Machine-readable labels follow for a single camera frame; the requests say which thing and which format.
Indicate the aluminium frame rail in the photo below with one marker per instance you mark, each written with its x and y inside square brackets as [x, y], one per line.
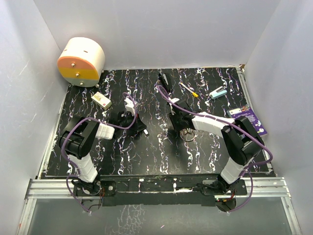
[40, 189]

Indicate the purple booklet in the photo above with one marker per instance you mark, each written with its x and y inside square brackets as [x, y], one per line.
[247, 111]

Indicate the metal keyring with clips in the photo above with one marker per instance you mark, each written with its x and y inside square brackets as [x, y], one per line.
[187, 134]

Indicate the white cylindrical drawer box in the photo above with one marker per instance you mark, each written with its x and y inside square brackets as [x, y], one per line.
[81, 62]

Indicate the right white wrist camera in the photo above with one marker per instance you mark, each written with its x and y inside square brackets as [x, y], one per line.
[174, 100]

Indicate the small cream card box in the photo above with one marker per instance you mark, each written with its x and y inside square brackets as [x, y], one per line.
[101, 100]

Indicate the black car key fob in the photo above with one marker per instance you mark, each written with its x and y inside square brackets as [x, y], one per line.
[146, 132]

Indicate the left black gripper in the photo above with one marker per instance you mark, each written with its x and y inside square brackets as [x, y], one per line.
[138, 125]

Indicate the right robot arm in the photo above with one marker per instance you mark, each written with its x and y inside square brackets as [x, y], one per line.
[242, 141]

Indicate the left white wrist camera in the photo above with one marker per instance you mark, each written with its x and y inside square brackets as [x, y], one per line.
[130, 105]

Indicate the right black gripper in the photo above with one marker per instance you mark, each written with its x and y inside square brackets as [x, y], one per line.
[176, 128]

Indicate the light blue mini stapler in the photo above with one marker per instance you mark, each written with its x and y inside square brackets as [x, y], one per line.
[218, 92]

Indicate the black stapler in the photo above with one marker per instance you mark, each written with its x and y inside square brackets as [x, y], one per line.
[166, 82]

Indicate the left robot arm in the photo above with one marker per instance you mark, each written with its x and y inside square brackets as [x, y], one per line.
[77, 139]

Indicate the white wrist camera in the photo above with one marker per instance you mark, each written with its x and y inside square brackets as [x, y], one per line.
[174, 100]
[130, 105]

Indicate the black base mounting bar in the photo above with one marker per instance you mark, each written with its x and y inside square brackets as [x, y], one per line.
[175, 189]

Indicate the white pen yellow tip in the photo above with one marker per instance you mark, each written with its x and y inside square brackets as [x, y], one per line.
[188, 89]

